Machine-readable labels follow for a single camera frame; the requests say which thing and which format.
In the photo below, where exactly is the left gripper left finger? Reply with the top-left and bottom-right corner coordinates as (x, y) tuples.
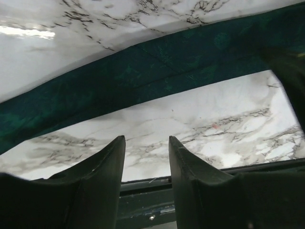
(0, 135), (126, 229)

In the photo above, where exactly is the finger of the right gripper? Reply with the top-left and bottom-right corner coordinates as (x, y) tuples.
(258, 47), (305, 130)

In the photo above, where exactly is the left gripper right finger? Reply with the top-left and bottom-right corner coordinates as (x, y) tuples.
(169, 136), (305, 229)

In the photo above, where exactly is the dark green tie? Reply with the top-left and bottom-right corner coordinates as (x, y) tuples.
(0, 2), (305, 153)

